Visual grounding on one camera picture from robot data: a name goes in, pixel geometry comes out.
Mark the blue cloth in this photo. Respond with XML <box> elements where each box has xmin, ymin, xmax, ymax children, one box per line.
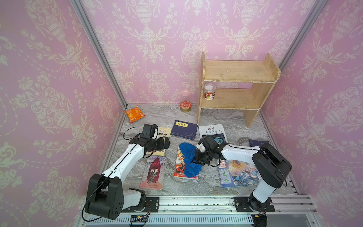
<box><xmin>179</xmin><ymin>143</ymin><xmax>202</xmax><ymax>178</ymax></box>

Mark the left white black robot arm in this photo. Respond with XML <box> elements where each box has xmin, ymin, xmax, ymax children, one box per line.
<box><xmin>81</xmin><ymin>137</ymin><xmax>171</xmax><ymax>220</ymax></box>

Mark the left aluminium corner post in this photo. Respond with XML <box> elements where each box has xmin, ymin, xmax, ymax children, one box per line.
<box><xmin>70</xmin><ymin>0</ymin><xmax>128</xmax><ymax>110</ymax></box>

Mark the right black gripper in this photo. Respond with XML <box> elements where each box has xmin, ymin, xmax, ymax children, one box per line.
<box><xmin>191</xmin><ymin>150</ymin><xmax>214</xmax><ymax>166</ymax></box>

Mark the red manga comic book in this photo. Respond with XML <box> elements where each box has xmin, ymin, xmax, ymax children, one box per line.
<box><xmin>174</xmin><ymin>147</ymin><xmax>199</xmax><ymax>180</ymax></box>

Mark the navy Guiguzi book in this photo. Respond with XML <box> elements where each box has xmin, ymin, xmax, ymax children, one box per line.
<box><xmin>249</xmin><ymin>140</ymin><xmax>269</xmax><ymax>147</ymax></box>

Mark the yellow history picture book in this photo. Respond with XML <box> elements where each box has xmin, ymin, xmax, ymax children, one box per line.
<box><xmin>146</xmin><ymin>127</ymin><xmax>172</xmax><ymax>157</ymax></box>

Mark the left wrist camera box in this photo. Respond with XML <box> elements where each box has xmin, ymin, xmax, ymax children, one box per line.
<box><xmin>140</xmin><ymin>124</ymin><xmax>158</xmax><ymax>139</ymax></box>

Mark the aluminium front rail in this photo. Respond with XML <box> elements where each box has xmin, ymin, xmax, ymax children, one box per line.
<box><xmin>74</xmin><ymin>195</ymin><xmax>323</xmax><ymax>227</ymax></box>

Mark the wooden two-tier shelf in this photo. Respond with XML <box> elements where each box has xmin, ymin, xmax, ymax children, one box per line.
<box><xmin>197</xmin><ymin>54</ymin><xmax>281</xmax><ymax>127</ymax></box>

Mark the colourful sunflower magazine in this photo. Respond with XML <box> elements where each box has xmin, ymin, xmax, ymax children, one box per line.
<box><xmin>218</xmin><ymin>160</ymin><xmax>262</xmax><ymax>188</ymax></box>

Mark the dark blue book yellow label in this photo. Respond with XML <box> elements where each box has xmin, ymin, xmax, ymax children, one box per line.
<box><xmin>171</xmin><ymin>120</ymin><xmax>198</xmax><ymax>141</ymax></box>

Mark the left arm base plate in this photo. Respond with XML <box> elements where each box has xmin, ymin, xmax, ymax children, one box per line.
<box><xmin>122</xmin><ymin>196</ymin><xmax>160</xmax><ymax>213</ymax></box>

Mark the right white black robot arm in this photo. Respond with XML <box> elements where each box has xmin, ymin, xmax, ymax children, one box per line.
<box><xmin>193</xmin><ymin>135</ymin><xmax>292</xmax><ymax>211</ymax></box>

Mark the white red cup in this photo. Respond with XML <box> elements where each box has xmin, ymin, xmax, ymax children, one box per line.
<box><xmin>204</xmin><ymin>83</ymin><xmax>216</xmax><ymax>101</ymax></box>

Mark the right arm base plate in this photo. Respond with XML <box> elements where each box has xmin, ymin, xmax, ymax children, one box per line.
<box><xmin>232</xmin><ymin>196</ymin><xmax>275</xmax><ymax>213</ymax></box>

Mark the orange snack bag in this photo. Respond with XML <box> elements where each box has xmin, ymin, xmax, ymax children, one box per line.
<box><xmin>124</xmin><ymin>106</ymin><xmax>145</xmax><ymax>123</ymax></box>

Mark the Hamlet purple red book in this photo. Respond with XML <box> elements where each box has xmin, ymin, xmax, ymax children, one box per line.
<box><xmin>140</xmin><ymin>156</ymin><xmax>167</xmax><ymax>190</ymax></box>

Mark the white science magazine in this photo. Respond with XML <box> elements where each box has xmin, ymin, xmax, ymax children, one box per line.
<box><xmin>199</xmin><ymin>124</ymin><xmax>228</xmax><ymax>144</ymax></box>

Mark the right aluminium corner post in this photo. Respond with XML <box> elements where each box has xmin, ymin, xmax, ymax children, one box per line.
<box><xmin>256</xmin><ymin>1</ymin><xmax>327</xmax><ymax>114</ymax></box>

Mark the aluminium corner post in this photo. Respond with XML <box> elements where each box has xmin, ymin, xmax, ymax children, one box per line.
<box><xmin>70</xmin><ymin>0</ymin><xmax>128</xmax><ymax>110</ymax></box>
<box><xmin>256</xmin><ymin>1</ymin><xmax>327</xmax><ymax>114</ymax></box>

